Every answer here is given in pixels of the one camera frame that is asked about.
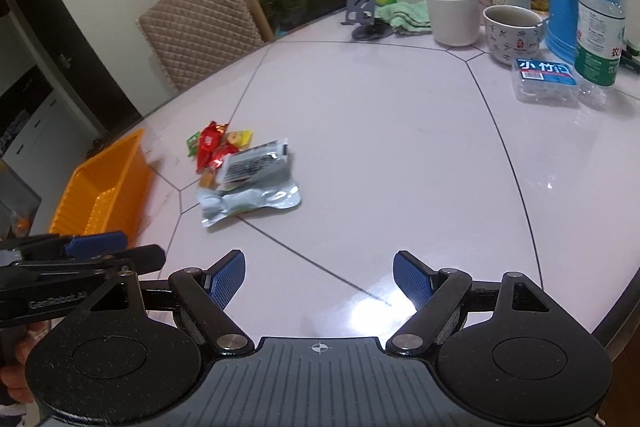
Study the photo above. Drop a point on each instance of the light green cloth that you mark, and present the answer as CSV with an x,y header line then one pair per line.
x,y
405,18

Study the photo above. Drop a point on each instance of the white patterned mug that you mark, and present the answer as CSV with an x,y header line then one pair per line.
x,y
510,43

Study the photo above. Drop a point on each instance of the grey labelled foil packet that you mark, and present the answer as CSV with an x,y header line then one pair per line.
x,y
250,164

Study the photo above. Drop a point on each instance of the orange plastic basket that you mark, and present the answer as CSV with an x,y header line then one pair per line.
x,y
100,187

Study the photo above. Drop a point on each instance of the green candy packet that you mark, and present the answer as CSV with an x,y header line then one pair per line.
x,y
193,143

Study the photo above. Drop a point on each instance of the blue labelled toothpick box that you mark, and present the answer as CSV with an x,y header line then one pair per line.
x,y
545,79

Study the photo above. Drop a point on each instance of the grey phone stand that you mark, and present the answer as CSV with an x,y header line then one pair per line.
x,y
362,2

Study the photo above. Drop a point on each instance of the white cabinet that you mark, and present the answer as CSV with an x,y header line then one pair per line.
x,y
35,127

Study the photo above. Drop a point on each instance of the small orange candy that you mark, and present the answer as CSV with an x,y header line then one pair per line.
x,y
207,180

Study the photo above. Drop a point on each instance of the quilted beige chair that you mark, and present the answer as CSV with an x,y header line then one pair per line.
x,y
200,27

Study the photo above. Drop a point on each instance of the person's left hand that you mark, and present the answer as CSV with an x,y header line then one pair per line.
x,y
12,382

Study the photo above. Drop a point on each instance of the plain white cup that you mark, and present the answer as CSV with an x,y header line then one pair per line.
x,y
452,19

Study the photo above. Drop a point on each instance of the yellow biscuit packet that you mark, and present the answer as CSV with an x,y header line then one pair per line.
x,y
240,138

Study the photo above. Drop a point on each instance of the dark door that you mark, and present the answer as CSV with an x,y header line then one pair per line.
x,y
65,57

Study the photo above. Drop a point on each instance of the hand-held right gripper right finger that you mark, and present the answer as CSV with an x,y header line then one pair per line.
x,y
412,279

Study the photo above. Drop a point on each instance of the red candy packet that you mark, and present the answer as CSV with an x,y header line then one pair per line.
x,y
223,155
207,141

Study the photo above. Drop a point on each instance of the clear plastic water bottle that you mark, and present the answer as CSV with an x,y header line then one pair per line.
x,y
597,32

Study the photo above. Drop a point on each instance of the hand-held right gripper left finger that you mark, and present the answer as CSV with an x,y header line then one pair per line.
x,y
227,278

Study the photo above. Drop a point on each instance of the plain silver foil packet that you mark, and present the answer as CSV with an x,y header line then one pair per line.
x,y
250,200

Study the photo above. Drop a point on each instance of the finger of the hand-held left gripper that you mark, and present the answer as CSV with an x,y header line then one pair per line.
x,y
95,244
142,257

